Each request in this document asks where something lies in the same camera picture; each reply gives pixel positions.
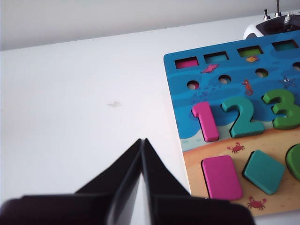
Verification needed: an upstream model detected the green number three block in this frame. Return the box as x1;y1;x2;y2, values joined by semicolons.
262;89;300;131

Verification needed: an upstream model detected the green oval block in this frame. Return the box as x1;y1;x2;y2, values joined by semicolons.
285;143;300;181

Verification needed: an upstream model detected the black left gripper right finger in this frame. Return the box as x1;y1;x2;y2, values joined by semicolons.
142;138;191;225

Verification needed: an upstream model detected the teal number two block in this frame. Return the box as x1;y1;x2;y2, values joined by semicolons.
221;95;265;139

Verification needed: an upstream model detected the pink rectangle block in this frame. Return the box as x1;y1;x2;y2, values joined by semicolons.
201;155;243;200

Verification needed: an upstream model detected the teal diamond block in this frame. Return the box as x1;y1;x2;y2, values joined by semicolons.
242;150;286;195

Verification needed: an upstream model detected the silver black remote controller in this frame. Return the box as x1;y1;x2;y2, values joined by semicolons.
243;0;300;40

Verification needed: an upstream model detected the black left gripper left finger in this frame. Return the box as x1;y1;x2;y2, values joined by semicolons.
75;138;143;225

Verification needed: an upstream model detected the colourful wooden puzzle board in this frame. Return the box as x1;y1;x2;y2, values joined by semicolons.
163;30;300;218

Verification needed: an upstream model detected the pink number one block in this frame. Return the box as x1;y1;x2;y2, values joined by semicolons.
192;101;220;143

